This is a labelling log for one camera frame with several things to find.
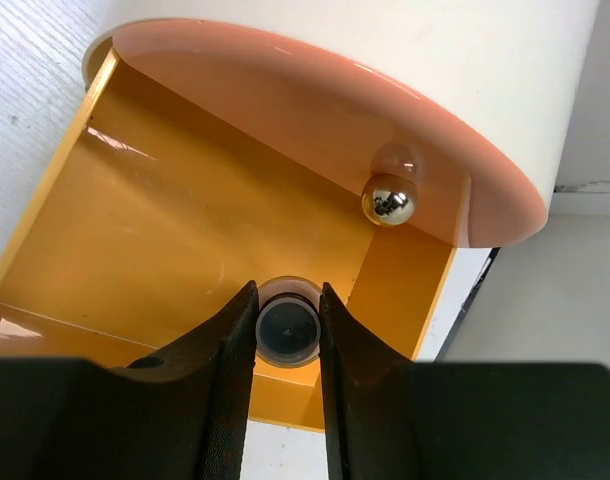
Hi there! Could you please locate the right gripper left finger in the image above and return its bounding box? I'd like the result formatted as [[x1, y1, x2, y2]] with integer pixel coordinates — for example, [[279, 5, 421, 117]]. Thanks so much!
[[0, 282, 259, 479]]

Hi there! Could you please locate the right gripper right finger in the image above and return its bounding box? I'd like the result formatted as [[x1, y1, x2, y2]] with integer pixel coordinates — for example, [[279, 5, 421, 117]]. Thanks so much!
[[320, 285, 610, 479]]

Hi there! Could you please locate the beige foundation bottle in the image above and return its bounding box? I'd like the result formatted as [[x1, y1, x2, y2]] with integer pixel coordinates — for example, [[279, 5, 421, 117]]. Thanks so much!
[[255, 276, 322, 368]]

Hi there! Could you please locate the yellow drawer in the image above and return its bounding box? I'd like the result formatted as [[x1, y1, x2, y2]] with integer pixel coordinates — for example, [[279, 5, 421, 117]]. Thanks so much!
[[0, 51, 456, 366]]

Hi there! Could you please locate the orange top drawer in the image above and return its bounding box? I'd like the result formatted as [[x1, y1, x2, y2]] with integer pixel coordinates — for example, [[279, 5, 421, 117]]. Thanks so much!
[[112, 18, 547, 247]]

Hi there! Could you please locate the cream round drawer cabinet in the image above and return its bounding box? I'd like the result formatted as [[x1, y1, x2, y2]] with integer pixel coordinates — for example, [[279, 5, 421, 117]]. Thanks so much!
[[88, 1, 598, 202]]

